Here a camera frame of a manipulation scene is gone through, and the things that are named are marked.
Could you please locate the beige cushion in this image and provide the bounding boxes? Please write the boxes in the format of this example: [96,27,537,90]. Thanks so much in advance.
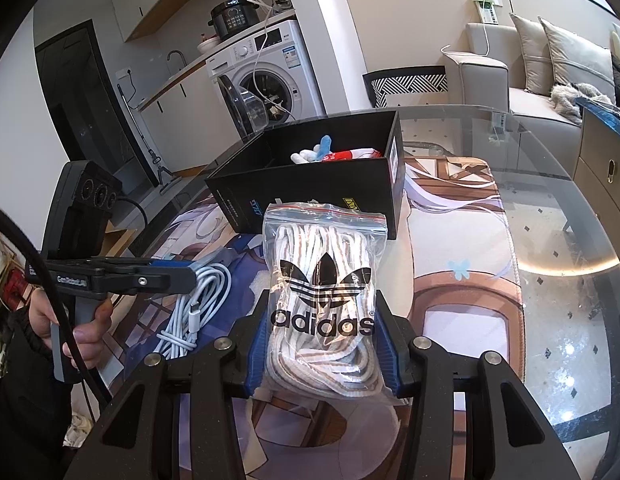
[510,12,556,97]

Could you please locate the white kitchen base cabinet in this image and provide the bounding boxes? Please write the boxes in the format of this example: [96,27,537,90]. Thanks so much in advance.
[140,57,227,173]

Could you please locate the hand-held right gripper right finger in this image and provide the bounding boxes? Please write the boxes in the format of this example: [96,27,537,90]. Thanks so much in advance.
[374,300,566,480]

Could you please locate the blue plastic packet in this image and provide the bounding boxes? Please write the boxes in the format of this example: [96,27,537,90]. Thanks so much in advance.
[575,96,620,132]

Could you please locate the bag of white laces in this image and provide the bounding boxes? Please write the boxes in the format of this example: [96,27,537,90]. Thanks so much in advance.
[262,202,389,402]

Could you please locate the mop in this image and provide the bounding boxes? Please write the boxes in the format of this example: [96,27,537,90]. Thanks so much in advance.
[117,82,173,192]

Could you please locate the white and blue plush toy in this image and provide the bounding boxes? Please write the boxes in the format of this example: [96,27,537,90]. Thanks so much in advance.
[290,135,333,164]

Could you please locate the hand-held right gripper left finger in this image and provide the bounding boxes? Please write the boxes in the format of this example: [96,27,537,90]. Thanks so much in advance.
[64,292,271,480]

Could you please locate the black white patterned chair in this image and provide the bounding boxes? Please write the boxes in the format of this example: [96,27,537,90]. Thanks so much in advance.
[362,65,449,109]

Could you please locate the white wall cabinet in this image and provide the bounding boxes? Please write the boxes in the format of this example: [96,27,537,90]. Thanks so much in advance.
[112,0,217,44]

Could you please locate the red and white packet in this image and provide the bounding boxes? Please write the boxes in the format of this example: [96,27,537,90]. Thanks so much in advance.
[322,147,383,161]

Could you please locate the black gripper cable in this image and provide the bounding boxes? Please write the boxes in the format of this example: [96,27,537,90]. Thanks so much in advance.
[0,195,150,406]

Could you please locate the black cardboard box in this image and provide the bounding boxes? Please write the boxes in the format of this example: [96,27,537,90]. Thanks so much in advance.
[205,110,405,241]

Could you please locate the white washing machine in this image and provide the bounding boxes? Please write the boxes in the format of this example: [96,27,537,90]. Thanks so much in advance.
[207,20,327,144]

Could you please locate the dark door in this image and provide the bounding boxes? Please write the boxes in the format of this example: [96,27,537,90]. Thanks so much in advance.
[34,25,159,213]

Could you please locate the grey fur item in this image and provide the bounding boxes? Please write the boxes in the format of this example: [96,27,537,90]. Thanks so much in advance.
[549,82,617,124]

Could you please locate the black pressure cooker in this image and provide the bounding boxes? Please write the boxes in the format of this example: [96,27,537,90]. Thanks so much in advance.
[210,0,267,41]

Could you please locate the person's left forearm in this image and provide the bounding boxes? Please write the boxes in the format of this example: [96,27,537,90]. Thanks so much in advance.
[0,307,73,480]

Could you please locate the beige side cabinet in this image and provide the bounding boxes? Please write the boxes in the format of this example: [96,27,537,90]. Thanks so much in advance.
[572,105,620,263]

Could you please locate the person's left hand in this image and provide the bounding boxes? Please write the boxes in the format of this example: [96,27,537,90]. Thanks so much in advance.
[27,299,113,372]

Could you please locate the white charging cable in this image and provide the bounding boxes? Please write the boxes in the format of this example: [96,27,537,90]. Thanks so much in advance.
[156,264,231,361]

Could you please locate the grey cushion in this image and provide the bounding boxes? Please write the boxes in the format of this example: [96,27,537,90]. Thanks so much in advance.
[538,16,612,102]

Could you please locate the grey sofa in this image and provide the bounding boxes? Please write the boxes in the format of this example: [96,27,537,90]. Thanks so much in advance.
[442,22,620,127]

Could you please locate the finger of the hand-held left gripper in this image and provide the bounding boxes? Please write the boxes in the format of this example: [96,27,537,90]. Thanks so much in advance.
[92,272,196,295]
[92,257,197,275]

